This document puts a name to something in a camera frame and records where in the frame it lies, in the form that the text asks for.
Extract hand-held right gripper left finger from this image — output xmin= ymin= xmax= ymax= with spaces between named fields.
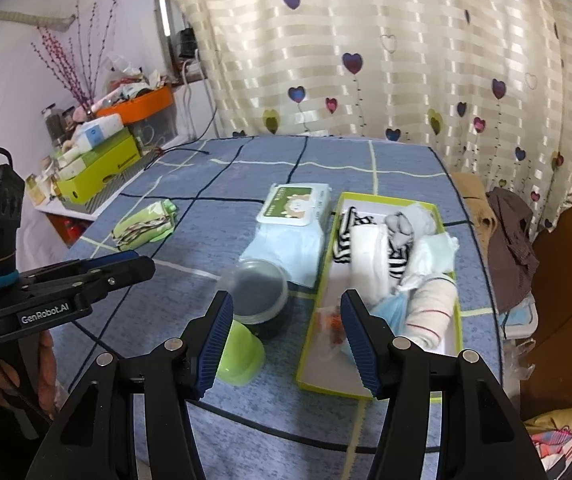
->
xmin=23 ymin=290 xmax=234 ymax=480

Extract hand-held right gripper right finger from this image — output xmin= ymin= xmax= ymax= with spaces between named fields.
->
xmin=341 ymin=289 xmax=549 ymax=480

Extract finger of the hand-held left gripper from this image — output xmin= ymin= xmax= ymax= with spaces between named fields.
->
xmin=73 ymin=256 xmax=157 ymax=303
xmin=18 ymin=252 xmax=142 ymax=283

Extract clear orange printed snack bag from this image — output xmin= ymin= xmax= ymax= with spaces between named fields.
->
xmin=316 ymin=306 xmax=353 ymax=362

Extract blue face mask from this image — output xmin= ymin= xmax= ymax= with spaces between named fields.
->
xmin=372 ymin=292 xmax=410 ymax=334

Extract lime green shallow cardboard box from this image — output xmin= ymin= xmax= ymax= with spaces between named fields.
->
xmin=296 ymin=191 xmax=464 ymax=402

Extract white sock with red trim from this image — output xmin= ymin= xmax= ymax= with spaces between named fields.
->
xmin=405 ymin=272 xmax=460 ymax=352

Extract white towel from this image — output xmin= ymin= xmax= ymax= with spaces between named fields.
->
xmin=348 ymin=224 xmax=393 ymax=297

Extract black white striped sock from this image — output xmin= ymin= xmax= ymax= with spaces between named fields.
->
xmin=333 ymin=207 xmax=375 ymax=265
xmin=388 ymin=244 xmax=415 ymax=276

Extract plain white sock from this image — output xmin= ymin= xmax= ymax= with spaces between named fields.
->
xmin=406 ymin=232 xmax=460 ymax=289

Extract light grey sock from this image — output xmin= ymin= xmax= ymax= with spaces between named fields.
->
xmin=385 ymin=201 xmax=441 ymax=250

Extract green plastic jar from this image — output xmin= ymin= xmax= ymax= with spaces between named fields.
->
xmin=216 ymin=320 xmax=265 ymax=387

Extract folded cloth with striped trim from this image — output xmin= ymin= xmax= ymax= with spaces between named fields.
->
xmin=115 ymin=206 xmax=167 ymax=250

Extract white shelf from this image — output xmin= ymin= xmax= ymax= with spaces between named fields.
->
xmin=32 ymin=199 xmax=98 ymax=222

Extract folded green cloth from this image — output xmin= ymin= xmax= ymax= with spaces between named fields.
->
xmin=112 ymin=199 xmax=179 ymax=252

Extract clear round plastic container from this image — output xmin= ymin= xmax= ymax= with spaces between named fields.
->
xmin=216 ymin=258 xmax=291 ymax=339

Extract lime green carton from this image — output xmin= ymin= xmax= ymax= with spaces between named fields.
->
xmin=56 ymin=152 xmax=142 ymax=206

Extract group of small bottles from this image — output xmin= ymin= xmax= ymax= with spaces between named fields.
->
xmin=25 ymin=154 xmax=65 ymax=202

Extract grey zigzag patterned box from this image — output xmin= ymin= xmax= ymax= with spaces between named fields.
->
xmin=68 ymin=152 xmax=160 ymax=207

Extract blue checked tablecloth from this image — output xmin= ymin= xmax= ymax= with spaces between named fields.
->
xmin=61 ymin=135 xmax=505 ymax=480

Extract dark green carton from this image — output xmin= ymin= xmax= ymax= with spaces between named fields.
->
xmin=83 ymin=127 xmax=140 ymax=169

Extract white and blue package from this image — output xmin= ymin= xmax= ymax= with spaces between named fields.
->
xmin=72 ymin=114 xmax=125 ymax=149

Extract glass jar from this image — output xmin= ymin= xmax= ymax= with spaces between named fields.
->
xmin=41 ymin=104 xmax=65 ymax=144

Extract wet wipes pack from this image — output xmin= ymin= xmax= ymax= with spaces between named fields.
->
xmin=238 ymin=182 xmax=335 ymax=292

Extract orange lidded storage bin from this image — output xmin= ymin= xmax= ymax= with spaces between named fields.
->
xmin=96 ymin=85 xmax=177 ymax=149

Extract tan cloth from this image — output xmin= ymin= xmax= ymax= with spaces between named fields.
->
xmin=452 ymin=172 xmax=500 ymax=242

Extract brown garment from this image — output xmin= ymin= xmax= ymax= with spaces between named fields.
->
xmin=486 ymin=187 xmax=542 ymax=312

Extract pile of assorted packets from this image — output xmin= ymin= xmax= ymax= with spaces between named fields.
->
xmin=97 ymin=52 xmax=171 ymax=103

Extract wooden cabinet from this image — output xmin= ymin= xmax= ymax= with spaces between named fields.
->
xmin=518 ymin=185 xmax=572 ymax=422

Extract pink decorative branches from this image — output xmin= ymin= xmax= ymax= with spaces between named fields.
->
xmin=31 ymin=0 xmax=120 ymax=107

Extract colourful printed blanket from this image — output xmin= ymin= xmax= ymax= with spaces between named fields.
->
xmin=522 ymin=407 xmax=572 ymax=479

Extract black charger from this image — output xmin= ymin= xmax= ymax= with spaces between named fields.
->
xmin=177 ymin=27 xmax=200 ymax=59

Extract cream curtain with heart print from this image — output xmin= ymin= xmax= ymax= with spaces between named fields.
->
xmin=151 ymin=0 xmax=572 ymax=234

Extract black cable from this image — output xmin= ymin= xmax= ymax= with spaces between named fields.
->
xmin=162 ymin=85 xmax=217 ymax=157

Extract white cable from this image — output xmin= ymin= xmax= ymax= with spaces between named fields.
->
xmin=182 ymin=59 xmax=203 ymax=142

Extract white wall pipe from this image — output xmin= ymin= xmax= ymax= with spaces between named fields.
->
xmin=0 ymin=9 xmax=78 ymax=29

